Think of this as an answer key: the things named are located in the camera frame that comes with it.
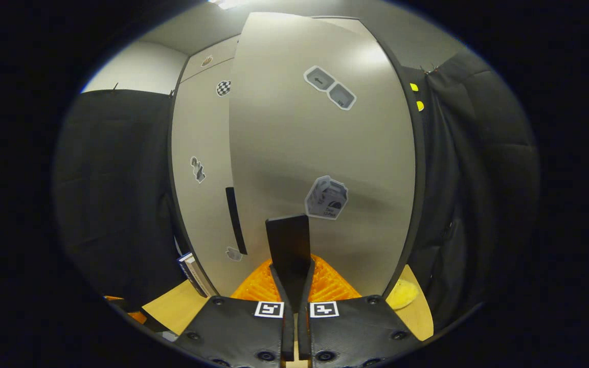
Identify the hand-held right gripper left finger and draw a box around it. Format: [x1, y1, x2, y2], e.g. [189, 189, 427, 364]
[173, 258, 296, 368]

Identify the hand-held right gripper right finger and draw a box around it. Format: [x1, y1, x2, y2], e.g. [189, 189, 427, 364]
[298, 254, 424, 368]

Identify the white double-door shoe cabinet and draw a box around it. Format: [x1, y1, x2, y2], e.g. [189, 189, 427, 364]
[169, 13, 425, 302]

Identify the black door handle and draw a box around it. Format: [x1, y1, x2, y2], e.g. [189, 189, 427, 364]
[265, 214, 311, 300]
[225, 187, 248, 255]

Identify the yellow round object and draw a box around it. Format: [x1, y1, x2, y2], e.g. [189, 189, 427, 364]
[387, 279, 420, 311]

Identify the black backdrop cloth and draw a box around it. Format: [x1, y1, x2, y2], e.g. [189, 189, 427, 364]
[52, 49, 540, 328]

